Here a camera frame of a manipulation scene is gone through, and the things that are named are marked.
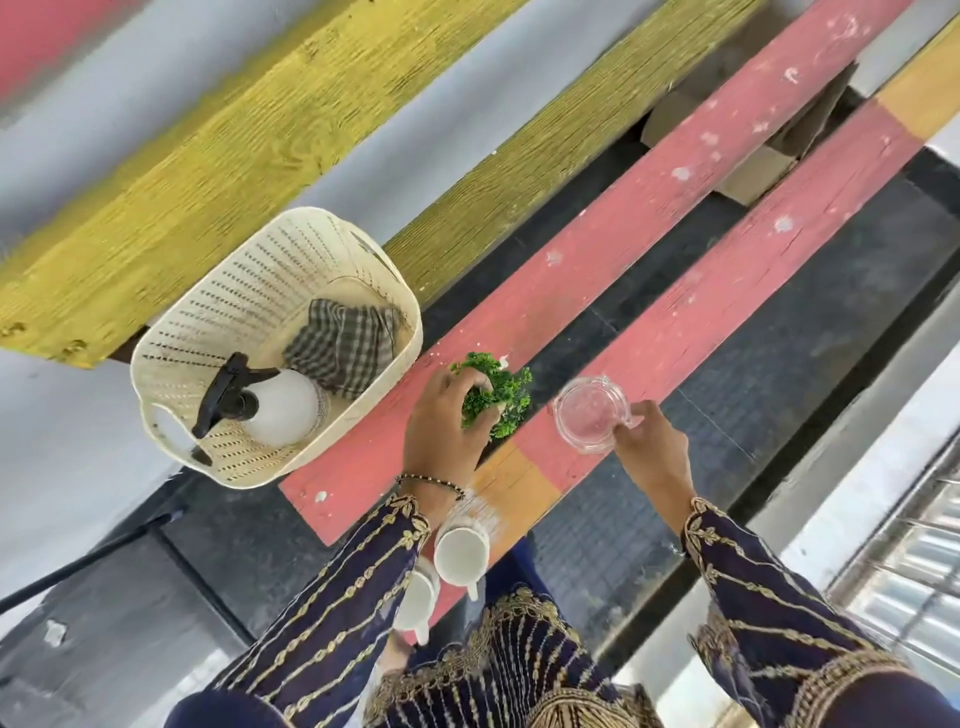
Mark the cream perforated plastic basket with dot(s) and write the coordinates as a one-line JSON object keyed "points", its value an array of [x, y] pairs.
{"points": [[247, 300]]}

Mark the person's right hand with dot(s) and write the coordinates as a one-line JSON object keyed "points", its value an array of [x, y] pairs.
{"points": [[660, 457]]}

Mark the clear glass ashtray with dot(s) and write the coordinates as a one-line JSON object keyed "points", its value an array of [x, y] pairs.
{"points": [[589, 412]]}

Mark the balcony metal mesh grille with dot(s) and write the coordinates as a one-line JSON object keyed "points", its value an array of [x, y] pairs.
{"points": [[900, 585]]}

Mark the pink and yellow wooden bench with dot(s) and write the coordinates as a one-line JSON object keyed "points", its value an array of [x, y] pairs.
{"points": [[600, 225]]}

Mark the navy gold embroidered dress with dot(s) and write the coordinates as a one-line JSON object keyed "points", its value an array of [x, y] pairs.
{"points": [[525, 660]]}

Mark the brown cardboard piece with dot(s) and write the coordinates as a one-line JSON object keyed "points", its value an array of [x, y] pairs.
{"points": [[757, 176]]}

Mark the person's left forearm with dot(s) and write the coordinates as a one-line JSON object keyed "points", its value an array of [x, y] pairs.
{"points": [[352, 600]]}

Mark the grey checkered cleaning cloth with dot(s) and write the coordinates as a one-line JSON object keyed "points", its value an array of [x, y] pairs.
{"points": [[341, 345]]}

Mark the person's right forearm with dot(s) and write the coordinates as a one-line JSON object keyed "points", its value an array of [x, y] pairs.
{"points": [[765, 600]]}

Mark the person's left hand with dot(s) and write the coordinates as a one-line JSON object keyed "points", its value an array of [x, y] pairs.
{"points": [[435, 442]]}

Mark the white gold-patterned cup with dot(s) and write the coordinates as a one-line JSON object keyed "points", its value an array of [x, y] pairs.
{"points": [[414, 600], [461, 555]]}

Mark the small green potted plant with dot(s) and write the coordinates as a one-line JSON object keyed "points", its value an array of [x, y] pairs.
{"points": [[502, 390]]}

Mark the white spray bottle black trigger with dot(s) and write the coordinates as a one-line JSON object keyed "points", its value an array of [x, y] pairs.
{"points": [[285, 409]]}

